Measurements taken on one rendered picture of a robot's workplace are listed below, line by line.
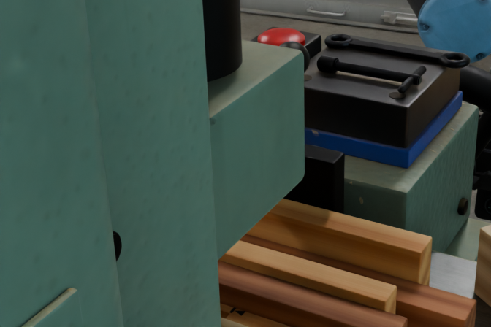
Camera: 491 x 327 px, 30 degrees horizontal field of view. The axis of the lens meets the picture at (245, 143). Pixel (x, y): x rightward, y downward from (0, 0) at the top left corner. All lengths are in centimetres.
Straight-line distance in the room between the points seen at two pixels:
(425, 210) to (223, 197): 21
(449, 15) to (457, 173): 38
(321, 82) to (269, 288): 16
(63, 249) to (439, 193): 43
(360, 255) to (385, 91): 12
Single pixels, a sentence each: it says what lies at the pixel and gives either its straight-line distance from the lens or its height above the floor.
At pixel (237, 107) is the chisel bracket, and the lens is 38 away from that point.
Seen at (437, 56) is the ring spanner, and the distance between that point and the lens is 60.
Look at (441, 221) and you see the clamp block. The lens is 61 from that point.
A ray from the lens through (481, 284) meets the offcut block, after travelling 55.
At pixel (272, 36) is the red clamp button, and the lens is 57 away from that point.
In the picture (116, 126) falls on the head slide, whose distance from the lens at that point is 25.
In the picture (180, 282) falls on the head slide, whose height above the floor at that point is 105.
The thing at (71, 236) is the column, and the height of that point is 113.
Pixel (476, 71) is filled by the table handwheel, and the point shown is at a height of 95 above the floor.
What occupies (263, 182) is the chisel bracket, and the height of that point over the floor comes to 102.
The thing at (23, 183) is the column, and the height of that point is 115.
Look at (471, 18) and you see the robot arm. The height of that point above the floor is 90.
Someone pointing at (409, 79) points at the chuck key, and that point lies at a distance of 56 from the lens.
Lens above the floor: 122
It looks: 27 degrees down
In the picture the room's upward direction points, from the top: 2 degrees counter-clockwise
